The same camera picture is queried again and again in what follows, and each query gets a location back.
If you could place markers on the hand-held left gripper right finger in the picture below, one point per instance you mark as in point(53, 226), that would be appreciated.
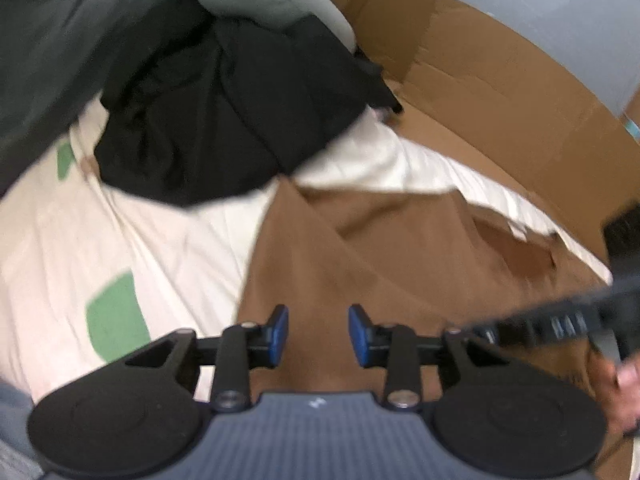
point(357, 335)

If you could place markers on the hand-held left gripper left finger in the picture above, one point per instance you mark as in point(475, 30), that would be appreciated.
point(280, 332)

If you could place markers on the brown printed t-shirt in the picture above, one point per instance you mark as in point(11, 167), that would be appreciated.
point(375, 270)

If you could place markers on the person's right hand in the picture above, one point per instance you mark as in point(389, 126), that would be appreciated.
point(625, 395)

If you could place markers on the cream bear-print bed sheet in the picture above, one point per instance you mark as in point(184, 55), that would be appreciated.
point(165, 240)

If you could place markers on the flattened cardboard box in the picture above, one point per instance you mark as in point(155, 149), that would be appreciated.
point(500, 110)

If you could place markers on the crumpled black garment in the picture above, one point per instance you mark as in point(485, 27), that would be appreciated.
point(210, 125)

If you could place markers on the grey jeans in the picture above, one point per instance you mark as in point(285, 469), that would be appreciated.
point(15, 425)

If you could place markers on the grey plastic-wrapped panel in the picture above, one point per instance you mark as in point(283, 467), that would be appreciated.
point(550, 10)

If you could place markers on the dark green garment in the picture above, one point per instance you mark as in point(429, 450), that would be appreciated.
point(65, 50)

